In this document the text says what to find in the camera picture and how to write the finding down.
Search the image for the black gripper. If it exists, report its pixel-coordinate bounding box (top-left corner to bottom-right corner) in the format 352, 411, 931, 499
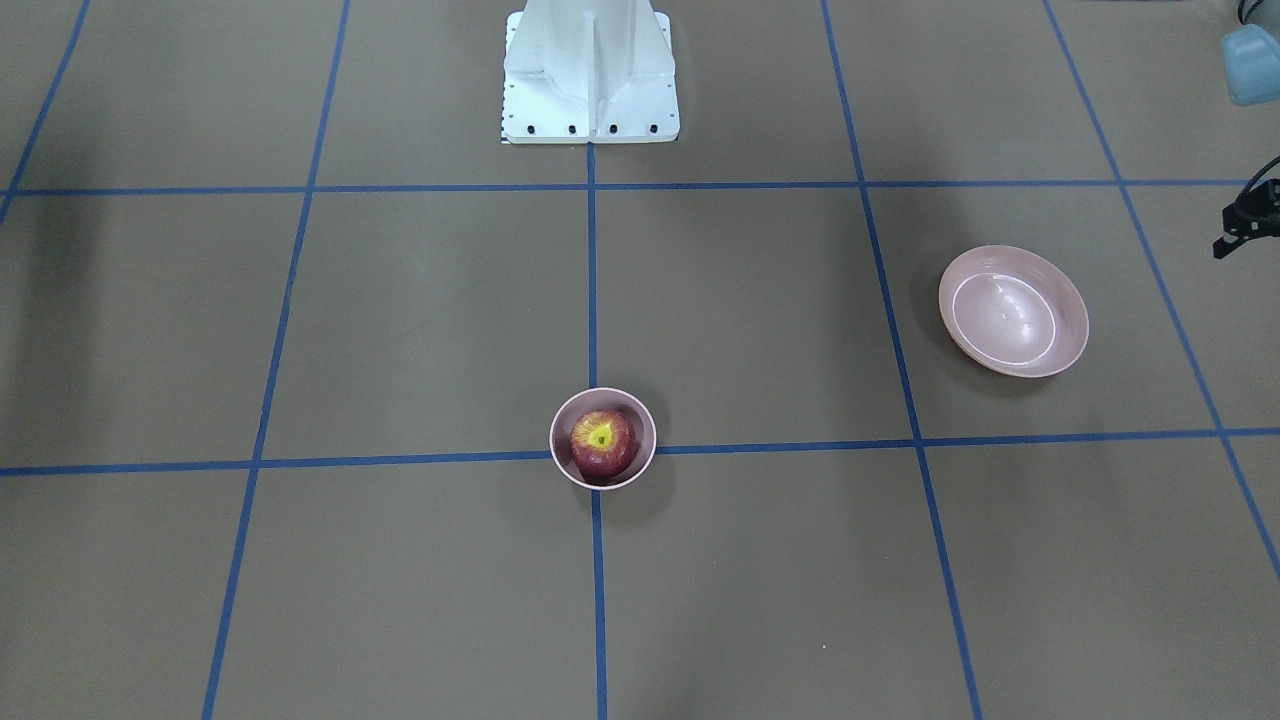
1213, 178, 1279, 259

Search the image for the pink bowl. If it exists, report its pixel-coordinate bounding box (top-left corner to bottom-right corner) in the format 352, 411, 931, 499
548, 387, 657, 491

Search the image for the red apple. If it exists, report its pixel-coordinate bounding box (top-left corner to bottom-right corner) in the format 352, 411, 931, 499
570, 409, 639, 486

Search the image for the pink plate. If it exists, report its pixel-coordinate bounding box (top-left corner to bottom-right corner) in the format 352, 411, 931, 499
937, 245, 1091, 379

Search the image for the brown paper table cover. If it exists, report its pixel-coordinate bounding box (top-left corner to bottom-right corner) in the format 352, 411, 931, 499
1, 1, 1279, 719

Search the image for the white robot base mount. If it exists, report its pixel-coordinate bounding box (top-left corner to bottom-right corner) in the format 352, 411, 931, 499
500, 1, 681, 145

